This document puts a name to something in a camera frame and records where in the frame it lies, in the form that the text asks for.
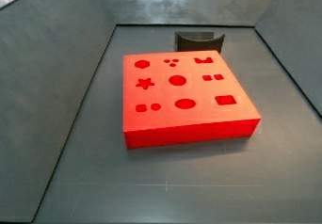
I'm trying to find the black curved fixture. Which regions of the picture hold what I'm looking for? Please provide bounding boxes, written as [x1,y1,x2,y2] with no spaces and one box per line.
[175,32,226,53]

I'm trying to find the red shape-sorter block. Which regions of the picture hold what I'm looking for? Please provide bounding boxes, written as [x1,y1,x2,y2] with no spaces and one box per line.
[123,50,261,149]

